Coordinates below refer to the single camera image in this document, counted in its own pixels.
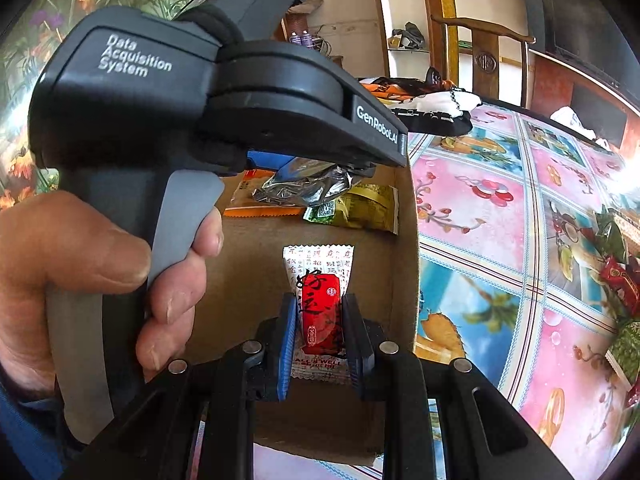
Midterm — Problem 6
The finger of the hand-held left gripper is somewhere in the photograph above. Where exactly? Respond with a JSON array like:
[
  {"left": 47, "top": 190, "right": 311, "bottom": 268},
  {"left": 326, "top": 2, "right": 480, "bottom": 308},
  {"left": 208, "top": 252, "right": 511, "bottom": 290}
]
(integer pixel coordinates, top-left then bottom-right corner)
[{"left": 246, "top": 150, "right": 297, "bottom": 172}]

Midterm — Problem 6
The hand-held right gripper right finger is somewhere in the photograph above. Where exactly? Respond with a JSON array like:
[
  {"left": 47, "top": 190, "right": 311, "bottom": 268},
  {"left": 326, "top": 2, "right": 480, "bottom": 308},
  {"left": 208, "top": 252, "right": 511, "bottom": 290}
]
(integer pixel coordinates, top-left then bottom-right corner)
[{"left": 341, "top": 292, "right": 573, "bottom": 480}]

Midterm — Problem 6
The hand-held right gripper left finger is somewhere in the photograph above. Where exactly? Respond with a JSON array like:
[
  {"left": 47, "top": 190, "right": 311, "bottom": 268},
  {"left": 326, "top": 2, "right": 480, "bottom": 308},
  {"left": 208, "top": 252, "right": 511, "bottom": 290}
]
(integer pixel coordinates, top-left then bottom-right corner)
[{"left": 65, "top": 291, "right": 298, "bottom": 480}]

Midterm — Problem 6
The silver foil snack packet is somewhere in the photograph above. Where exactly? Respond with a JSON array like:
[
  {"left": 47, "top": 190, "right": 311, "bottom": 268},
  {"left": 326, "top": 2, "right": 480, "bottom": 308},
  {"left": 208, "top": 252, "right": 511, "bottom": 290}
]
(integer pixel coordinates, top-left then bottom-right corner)
[{"left": 250, "top": 156, "right": 374, "bottom": 206}]

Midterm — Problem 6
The red white candy packet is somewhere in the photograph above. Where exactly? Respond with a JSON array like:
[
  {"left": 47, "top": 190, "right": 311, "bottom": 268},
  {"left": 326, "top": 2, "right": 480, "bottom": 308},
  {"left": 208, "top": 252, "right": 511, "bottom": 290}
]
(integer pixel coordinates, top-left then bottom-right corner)
[{"left": 282, "top": 245, "right": 356, "bottom": 387}]

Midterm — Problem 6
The cardboard box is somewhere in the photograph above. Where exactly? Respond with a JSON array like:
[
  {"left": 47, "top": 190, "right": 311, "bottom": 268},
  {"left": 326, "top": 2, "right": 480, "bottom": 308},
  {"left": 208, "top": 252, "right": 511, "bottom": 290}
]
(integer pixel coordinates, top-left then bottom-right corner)
[{"left": 186, "top": 160, "right": 422, "bottom": 468}]

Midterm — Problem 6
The person's left forearm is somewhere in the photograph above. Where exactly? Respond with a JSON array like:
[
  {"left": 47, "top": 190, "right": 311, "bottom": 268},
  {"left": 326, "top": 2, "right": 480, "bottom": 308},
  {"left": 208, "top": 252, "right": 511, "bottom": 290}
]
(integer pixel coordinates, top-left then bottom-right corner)
[{"left": 0, "top": 360, "right": 68, "bottom": 480}]

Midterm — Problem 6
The person's left hand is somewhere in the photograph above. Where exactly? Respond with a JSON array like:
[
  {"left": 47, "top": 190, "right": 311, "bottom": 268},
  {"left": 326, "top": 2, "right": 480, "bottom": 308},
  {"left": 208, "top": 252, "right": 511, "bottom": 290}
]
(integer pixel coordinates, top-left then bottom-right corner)
[{"left": 0, "top": 190, "right": 224, "bottom": 403}]

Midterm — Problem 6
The orange snack packet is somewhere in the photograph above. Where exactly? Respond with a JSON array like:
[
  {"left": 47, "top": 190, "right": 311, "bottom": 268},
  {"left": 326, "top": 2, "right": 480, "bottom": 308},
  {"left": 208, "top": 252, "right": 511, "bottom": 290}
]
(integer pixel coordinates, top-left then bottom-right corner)
[{"left": 223, "top": 169, "right": 306, "bottom": 219}]

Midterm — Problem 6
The yellow-green snack packet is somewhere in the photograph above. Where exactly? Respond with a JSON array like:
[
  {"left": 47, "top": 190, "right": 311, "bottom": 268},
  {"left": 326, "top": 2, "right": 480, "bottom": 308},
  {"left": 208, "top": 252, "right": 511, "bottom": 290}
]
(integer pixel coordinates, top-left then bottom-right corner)
[{"left": 302, "top": 183, "right": 400, "bottom": 236}]

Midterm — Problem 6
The orange black printed cloth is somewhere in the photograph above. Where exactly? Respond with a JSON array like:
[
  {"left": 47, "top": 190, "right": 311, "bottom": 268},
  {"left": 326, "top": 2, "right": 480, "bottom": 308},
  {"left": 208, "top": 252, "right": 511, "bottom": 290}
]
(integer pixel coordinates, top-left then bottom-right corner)
[{"left": 357, "top": 76, "right": 451, "bottom": 107}]

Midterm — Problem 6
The printed floral tablecloth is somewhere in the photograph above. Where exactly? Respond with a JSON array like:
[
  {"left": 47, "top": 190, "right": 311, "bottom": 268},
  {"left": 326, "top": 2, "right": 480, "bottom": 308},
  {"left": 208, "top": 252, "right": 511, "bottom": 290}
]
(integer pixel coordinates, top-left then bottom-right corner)
[{"left": 200, "top": 102, "right": 640, "bottom": 480}]

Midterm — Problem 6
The white black cloth bag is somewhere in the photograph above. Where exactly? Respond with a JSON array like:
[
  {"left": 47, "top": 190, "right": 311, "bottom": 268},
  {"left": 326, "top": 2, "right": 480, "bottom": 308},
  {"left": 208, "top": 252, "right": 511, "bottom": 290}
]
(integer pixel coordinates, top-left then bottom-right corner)
[{"left": 389, "top": 87, "right": 488, "bottom": 137}]

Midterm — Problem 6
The dark cloth bundle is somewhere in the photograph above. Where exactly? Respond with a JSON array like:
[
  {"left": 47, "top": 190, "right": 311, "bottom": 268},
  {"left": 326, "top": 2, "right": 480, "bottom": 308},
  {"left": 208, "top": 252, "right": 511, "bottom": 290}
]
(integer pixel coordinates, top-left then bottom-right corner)
[{"left": 390, "top": 22, "right": 426, "bottom": 51}]

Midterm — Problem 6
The wooden armchair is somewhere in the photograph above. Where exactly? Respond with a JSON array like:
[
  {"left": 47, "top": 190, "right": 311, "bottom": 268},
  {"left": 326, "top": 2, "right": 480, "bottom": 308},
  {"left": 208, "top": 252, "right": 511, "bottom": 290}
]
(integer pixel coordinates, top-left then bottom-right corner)
[{"left": 430, "top": 14, "right": 536, "bottom": 106}]

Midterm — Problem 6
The small green snack packet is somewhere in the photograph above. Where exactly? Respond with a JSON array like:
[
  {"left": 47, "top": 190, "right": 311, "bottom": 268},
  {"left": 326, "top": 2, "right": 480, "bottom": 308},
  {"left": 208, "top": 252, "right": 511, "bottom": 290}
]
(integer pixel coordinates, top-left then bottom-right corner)
[{"left": 605, "top": 320, "right": 640, "bottom": 387}]

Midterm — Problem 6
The green foil snack packet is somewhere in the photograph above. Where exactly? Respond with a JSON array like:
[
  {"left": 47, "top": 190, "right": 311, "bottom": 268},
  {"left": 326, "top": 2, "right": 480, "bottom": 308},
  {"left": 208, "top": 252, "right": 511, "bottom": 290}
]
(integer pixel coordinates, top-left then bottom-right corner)
[{"left": 590, "top": 207, "right": 632, "bottom": 271}]

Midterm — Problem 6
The red-brown television cabinet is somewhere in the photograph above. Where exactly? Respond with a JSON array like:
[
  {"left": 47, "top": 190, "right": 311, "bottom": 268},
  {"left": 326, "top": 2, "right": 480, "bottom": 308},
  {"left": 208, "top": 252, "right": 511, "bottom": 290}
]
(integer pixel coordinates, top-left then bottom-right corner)
[{"left": 527, "top": 47, "right": 631, "bottom": 147}]

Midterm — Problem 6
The white plastic bag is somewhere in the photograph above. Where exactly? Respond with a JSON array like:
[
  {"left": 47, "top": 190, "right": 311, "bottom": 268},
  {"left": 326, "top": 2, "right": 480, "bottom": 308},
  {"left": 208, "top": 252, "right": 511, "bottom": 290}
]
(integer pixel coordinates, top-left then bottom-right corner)
[{"left": 550, "top": 106, "right": 614, "bottom": 151}]

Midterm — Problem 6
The black flat television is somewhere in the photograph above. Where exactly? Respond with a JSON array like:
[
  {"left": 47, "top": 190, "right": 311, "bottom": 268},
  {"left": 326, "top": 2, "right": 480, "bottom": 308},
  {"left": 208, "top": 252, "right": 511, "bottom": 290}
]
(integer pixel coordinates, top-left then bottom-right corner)
[{"left": 535, "top": 0, "right": 640, "bottom": 92}]

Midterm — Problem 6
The floral wall poster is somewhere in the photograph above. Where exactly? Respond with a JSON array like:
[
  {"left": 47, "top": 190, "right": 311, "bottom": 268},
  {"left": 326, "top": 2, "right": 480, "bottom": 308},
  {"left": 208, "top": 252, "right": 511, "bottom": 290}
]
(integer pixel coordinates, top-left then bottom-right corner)
[{"left": 0, "top": 0, "right": 238, "bottom": 211}]

